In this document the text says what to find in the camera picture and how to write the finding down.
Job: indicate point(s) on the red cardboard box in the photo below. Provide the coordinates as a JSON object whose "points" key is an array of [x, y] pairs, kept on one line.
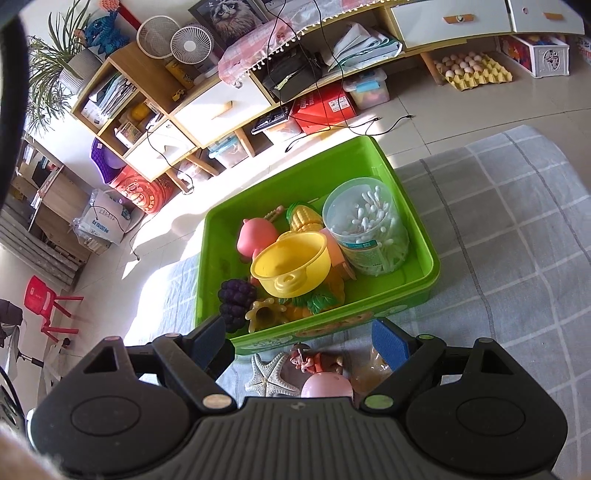
{"points": [[322, 109]]}

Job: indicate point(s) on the pink pig toy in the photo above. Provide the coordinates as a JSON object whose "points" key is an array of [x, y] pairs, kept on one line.
{"points": [[255, 235]]}

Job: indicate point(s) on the beige starfish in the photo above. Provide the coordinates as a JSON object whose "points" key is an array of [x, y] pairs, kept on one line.
{"points": [[267, 380]]}

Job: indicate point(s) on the clear cotton swab jar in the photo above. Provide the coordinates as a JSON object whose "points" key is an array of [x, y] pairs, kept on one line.
{"points": [[363, 218]]}

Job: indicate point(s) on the red plastic chair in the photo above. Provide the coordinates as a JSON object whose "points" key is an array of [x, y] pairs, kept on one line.
{"points": [[42, 300]]}

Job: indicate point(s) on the clear storage box blue lid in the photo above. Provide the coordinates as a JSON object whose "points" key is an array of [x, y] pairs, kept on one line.
{"points": [[228, 151]]}

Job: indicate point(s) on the black bag on shelf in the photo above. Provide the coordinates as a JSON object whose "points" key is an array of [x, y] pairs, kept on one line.
{"points": [[287, 75]]}

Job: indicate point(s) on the red dwarf figurine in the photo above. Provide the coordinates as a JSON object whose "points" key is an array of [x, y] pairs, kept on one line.
{"points": [[312, 361]]}

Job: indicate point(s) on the blue plush toy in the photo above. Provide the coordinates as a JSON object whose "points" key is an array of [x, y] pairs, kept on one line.
{"points": [[105, 35]]}

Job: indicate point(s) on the grey checked blanket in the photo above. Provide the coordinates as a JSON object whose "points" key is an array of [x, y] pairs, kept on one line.
{"points": [[510, 221]]}

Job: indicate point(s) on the clear storage box pastel contents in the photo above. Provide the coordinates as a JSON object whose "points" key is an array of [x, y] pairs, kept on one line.
{"points": [[368, 88]]}

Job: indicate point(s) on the yellow egg tray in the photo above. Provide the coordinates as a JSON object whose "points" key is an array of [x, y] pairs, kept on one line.
{"points": [[469, 71]]}

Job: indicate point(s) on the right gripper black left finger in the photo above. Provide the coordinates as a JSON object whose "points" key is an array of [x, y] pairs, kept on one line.
{"points": [[191, 364]]}

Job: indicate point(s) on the purple plastic grape bunch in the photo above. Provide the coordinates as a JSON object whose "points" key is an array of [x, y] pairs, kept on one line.
{"points": [[237, 297]]}

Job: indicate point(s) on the pink checked cloth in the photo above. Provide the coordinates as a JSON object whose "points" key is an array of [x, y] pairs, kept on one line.
{"points": [[293, 20]]}

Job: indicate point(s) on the toy corn cob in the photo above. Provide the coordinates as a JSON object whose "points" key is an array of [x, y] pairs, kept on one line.
{"points": [[303, 218]]}

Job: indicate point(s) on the red printed bag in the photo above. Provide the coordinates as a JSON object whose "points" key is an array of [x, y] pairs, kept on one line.
{"points": [[148, 196]]}

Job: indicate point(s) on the white desk fan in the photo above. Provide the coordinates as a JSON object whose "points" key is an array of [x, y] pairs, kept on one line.
{"points": [[191, 44]]}

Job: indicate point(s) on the translucent beige hand toy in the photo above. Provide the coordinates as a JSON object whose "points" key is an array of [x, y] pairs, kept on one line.
{"points": [[265, 314]]}

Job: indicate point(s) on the potted green plant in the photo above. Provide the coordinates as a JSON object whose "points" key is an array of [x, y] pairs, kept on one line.
{"points": [[59, 68]]}

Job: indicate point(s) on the long wooden TV cabinet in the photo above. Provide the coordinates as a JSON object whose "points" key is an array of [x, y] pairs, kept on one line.
{"points": [[143, 115]]}

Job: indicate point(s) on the white patterned toy box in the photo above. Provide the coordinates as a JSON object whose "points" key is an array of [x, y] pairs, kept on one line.
{"points": [[541, 55]]}

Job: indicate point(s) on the yellow toy pot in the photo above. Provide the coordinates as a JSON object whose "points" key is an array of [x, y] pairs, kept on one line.
{"points": [[293, 265]]}

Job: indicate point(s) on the white paper shopping bag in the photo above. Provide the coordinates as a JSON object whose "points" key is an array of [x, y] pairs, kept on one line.
{"points": [[103, 218]]}

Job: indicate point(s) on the pink capsule egg toy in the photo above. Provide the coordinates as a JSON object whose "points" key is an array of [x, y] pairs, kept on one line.
{"points": [[327, 384]]}

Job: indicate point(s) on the stack of papers on shelf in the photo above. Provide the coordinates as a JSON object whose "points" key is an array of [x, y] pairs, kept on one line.
{"points": [[106, 98]]}

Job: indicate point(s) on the orange pumpkin toy green leaves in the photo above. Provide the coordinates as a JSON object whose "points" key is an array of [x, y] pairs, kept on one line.
{"points": [[329, 295]]}

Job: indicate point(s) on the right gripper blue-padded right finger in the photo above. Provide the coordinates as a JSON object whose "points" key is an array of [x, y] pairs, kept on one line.
{"points": [[412, 360]]}

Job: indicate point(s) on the framed cat picture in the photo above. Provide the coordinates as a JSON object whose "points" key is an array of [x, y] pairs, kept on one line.
{"points": [[228, 20]]}

